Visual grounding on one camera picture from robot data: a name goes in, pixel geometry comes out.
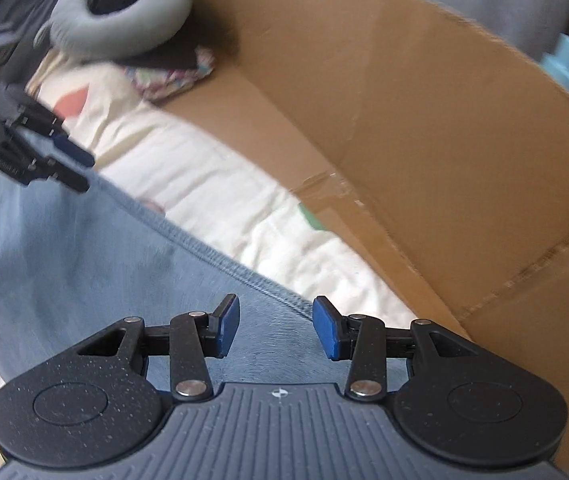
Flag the cream bear print blanket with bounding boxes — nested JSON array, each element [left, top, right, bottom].
[[27, 50, 410, 326]]

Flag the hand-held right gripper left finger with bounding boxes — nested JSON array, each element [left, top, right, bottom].
[[77, 294, 241, 403]]

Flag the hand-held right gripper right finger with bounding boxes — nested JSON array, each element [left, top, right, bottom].
[[313, 296, 480, 403]]

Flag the flattened cardboard sheet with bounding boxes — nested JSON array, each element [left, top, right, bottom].
[[157, 0, 569, 471]]

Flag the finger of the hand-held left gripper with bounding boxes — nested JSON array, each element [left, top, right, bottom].
[[12, 152, 91, 194], [7, 102, 96, 167]]

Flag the light blue jeans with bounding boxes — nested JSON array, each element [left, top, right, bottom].
[[0, 130, 350, 461]]

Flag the grey neck pillow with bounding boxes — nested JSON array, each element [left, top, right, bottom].
[[34, 0, 195, 66]]

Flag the small patterned cloth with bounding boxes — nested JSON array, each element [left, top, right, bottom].
[[124, 47, 215, 103]]

